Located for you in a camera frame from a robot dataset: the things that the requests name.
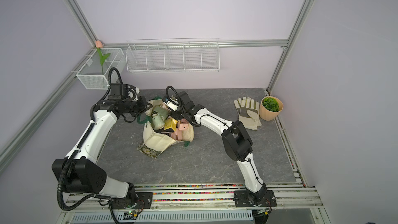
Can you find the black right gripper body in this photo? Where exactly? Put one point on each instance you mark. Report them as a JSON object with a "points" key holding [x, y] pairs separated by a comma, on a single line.
{"points": [[181, 111]]}

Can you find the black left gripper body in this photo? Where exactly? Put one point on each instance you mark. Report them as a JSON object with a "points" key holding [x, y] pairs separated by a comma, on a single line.
{"points": [[134, 107]]}

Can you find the yellow pencil sharpener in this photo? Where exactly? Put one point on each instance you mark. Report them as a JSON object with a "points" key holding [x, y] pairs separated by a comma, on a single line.
{"points": [[170, 125]]}

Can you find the cream tote bag green handles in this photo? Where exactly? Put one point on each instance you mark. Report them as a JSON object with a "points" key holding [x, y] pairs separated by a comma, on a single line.
{"points": [[156, 142]]}

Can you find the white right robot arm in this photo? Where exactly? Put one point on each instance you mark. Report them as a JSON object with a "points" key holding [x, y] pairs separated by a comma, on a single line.
{"points": [[236, 140]]}

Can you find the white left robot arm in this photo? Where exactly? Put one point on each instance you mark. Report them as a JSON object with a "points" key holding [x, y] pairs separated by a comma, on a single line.
{"points": [[78, 171]]}

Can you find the olive green pencil sharpener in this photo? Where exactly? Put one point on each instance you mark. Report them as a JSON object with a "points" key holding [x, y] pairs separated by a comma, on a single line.
{"points": [[157, 110]]}

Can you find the cream work gloves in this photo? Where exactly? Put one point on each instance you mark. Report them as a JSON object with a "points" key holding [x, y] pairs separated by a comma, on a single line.
{"points": [[248, 112]]}

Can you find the pink artificial tulip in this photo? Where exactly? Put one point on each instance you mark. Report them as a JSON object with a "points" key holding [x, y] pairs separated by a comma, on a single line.
{"points": [[102, 57]]}

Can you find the potted green plant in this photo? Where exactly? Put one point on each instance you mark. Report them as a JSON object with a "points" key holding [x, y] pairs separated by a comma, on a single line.
{"points": [[270, 107]]}

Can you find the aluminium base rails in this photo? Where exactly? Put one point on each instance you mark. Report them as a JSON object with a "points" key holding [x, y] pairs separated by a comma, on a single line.
{"points": [[199, 203]]}

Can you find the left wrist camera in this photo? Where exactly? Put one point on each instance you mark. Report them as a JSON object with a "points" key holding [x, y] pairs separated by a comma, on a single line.
{"points": [[119, 90]]}

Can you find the small white wire basket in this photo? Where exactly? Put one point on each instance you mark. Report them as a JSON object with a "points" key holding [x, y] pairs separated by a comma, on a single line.
{"points": [[95, 72]]}

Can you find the long white wire basket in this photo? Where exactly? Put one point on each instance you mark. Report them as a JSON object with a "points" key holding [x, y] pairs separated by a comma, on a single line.
{"points": [[173, 55]]}

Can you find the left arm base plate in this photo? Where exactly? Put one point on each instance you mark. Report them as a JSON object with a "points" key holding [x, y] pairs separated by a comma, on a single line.
{"points": [[142, 200]]}

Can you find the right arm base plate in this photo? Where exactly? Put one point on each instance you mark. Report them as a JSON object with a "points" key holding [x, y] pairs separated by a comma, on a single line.
{"points": [[245, 198]]}

